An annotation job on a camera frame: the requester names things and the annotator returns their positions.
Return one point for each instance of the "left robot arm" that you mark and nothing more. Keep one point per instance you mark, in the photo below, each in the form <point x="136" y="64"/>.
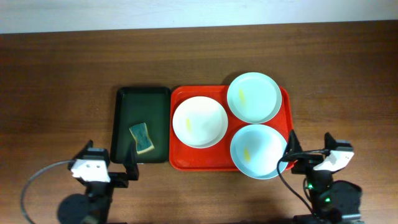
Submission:
<point x="91" y="207"/>

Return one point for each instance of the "white plate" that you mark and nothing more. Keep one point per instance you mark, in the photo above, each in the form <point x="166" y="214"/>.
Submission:
<point x="200" y="122"/>

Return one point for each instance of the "mint green plate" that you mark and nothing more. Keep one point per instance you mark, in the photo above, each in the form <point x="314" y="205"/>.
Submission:
<point x="254" y="98"/>

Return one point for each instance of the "dark green tray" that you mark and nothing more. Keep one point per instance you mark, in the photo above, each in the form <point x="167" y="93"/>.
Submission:
<point x="134" y="105"/>

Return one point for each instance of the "light blue plate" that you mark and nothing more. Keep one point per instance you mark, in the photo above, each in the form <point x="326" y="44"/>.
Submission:
<point x="256" y="149"/>

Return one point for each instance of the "green yellow sponge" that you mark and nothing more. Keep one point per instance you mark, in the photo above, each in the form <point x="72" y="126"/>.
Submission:
<point x="141" y="137"/>

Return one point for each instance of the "red plastic tray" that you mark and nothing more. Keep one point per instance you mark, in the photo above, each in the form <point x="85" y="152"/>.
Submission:
<point x="214" y="158"/>

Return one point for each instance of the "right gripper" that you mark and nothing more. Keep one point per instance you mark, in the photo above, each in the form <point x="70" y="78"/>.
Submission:
<point x="306" y="161"/>

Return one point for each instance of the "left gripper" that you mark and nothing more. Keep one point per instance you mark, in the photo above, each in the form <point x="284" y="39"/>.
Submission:
<point x="122" y="180"/>

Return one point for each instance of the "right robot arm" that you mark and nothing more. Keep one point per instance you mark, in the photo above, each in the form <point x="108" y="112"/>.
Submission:
<point x="328" y="200"/>

